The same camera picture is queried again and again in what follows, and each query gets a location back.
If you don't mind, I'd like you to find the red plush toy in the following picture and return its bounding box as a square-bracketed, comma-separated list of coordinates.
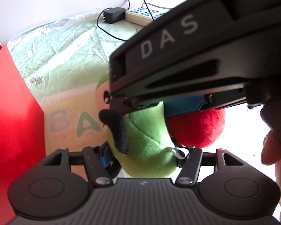
[165, 109, 226, 148]

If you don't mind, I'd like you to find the right hand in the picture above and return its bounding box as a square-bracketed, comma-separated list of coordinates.
[260, 100, 281, 221]

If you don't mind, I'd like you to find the green plush toy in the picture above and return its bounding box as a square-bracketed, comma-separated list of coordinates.
[95, 71, 186, 178]

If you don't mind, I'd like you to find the cartoon print bed sheet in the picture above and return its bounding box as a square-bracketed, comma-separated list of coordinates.
[6, 11, 155, 178]

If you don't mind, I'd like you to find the white blue power strip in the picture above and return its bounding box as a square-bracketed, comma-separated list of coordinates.
[125, 6, 167, 26]

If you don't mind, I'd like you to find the grey power strip cable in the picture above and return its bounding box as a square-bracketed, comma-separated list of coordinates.
[140, 2, 174, 10]

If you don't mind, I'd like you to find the black adapter cable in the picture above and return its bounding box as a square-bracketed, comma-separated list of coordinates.
[96, 0, 155, 42]

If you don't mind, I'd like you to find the black power adapter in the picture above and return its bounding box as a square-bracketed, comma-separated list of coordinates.
[103, 7, 126, 24]

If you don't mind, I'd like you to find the red cardboard box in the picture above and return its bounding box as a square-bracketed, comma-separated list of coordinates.
[0, 44, 45, 224]

